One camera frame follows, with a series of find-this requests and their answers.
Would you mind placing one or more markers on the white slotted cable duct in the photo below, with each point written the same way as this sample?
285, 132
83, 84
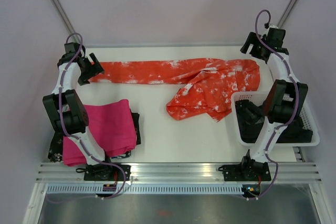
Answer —
166, 189

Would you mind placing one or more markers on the folded magenta trousers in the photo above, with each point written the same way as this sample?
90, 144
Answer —
111, 132

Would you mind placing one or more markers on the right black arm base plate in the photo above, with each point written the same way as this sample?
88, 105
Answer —
236, 173

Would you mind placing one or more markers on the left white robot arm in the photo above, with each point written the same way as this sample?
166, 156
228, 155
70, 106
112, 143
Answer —
64, 108

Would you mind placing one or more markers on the aluminium mounting rail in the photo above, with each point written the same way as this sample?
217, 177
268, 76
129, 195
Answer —
194, 173

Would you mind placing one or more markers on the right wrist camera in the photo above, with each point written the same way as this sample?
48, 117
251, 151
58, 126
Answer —
269, 25

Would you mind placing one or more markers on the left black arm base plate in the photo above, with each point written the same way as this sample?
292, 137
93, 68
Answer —
104, 173

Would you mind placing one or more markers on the black clothes in basket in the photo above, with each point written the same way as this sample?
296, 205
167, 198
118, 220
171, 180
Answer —
251, 119

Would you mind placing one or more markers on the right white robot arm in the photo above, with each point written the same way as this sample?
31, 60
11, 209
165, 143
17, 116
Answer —
286, 96

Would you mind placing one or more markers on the left aluminium frame post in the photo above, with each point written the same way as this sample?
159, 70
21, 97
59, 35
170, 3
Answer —
63, 16

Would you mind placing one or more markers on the white plastic basket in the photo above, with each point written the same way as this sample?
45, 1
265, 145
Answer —
258, 99

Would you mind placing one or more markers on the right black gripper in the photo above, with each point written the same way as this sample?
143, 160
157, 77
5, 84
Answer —
253, 39

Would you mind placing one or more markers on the folded black patterned trousers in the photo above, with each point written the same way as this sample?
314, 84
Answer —
56, 146

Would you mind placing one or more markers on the orange white-speckled trousers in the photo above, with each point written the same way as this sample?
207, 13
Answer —
207, 83

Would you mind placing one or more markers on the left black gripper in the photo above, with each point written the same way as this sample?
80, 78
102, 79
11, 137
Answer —
95, 70

